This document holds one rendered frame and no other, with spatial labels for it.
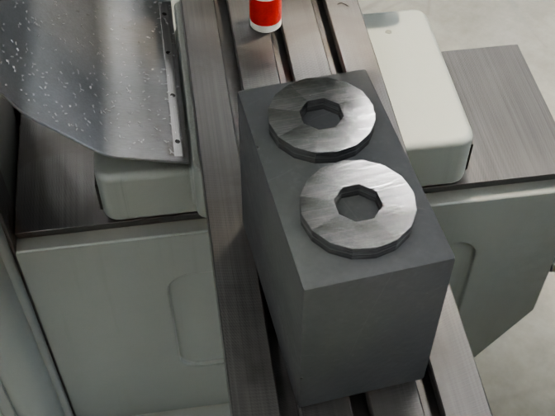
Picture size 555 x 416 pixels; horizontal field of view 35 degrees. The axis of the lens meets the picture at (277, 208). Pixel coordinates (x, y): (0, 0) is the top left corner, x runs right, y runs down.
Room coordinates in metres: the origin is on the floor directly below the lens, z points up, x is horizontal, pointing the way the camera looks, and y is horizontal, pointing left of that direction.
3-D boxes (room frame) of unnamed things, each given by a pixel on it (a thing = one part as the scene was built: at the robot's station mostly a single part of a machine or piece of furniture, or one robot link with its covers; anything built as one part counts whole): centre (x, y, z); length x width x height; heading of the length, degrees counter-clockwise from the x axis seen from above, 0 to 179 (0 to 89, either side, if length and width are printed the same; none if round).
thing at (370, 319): (0.49, -0.05, 1.02); 0.22 x 0.12 x 0.20; 15
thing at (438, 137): (0.91, 0.01, 0.78); 0.50 x 0.35 x 0.12; 98
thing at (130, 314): (0.91, -0.02, 0.42); 0.80 x 0.30 x 0.60; 98
